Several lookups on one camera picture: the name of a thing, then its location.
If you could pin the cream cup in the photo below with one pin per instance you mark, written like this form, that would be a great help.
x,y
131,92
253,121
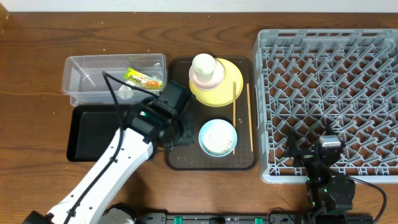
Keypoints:
x,y
204,64

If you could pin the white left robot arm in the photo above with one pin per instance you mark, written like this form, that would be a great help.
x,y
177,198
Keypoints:
x,y
87,202

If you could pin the green orange snack wrapper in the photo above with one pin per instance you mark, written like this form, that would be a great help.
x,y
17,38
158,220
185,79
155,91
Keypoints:
x,y
138,79

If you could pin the grey plastic dishwasher rack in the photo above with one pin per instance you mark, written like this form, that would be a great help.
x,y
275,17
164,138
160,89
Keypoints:
x,y
346,79

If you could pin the rice leftovers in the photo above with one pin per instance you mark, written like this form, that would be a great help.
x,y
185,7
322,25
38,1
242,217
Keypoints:
x,y
218,141

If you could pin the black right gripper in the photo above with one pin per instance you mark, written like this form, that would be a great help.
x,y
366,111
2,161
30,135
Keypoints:
x,y
306,156

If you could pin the white napkin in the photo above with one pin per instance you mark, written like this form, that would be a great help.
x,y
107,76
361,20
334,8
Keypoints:
x,y
126,92

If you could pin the black plastic tray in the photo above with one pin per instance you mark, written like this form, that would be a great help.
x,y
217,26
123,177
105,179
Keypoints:
x,y
93,127

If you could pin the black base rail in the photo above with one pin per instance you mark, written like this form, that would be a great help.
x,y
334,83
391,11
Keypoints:
x,y
121,213

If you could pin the left wooden chopstick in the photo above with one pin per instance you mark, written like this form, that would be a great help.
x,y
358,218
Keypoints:
x,y
234,105

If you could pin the yellow plate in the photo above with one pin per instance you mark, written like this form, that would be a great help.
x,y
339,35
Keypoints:
x,y
222,94

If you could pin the pink bowl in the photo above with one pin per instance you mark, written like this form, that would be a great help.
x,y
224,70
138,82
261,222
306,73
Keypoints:
x,y
216,79

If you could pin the clear plastic waste bin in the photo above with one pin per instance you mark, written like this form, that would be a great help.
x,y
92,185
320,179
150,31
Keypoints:
x,y
83,80

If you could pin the wooden chopstick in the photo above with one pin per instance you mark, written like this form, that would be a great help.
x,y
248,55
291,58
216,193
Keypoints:
x,y
234,105
249,116

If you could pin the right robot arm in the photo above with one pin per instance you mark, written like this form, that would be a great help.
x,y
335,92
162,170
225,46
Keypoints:
x,y
330,194

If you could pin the brown plastic serving tray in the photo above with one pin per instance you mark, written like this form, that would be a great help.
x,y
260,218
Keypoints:
x,y
192,157

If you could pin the right wooden chopstick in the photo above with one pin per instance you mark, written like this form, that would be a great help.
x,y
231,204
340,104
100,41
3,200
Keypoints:
x,y
249,116

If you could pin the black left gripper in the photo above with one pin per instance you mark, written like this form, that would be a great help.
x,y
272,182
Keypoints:
x,y
189,126

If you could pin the light blue bowl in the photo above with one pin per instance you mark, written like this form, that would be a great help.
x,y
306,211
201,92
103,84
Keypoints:
x,y
216,123

